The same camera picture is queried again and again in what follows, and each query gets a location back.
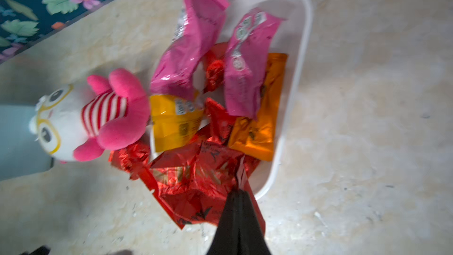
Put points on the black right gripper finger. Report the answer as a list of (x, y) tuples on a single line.
[(239, 231)]

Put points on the red tea bag bottom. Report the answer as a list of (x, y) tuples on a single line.
[(221, 123)]

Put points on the red tea bag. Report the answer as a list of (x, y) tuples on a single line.
[(192, 183), (213, 63), (221, 123), (132, 159)]

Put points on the white pink plush doll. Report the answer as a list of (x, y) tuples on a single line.
[(78, 122)]

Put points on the red tea bag top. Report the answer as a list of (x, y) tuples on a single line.
[(132, 159), (192, 183)]

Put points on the white plastic storage box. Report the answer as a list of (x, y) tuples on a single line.
[(291, 38)]

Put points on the yellow tea bag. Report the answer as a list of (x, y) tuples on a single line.
[(175, 120)]

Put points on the light blue mini cabinet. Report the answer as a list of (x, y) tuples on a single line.
[(21, 154)]

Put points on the pink tea bag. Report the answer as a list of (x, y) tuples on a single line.
[(245, 62), (198, 29)]

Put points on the orange tea bag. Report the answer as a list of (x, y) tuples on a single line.
[(255, 137)]

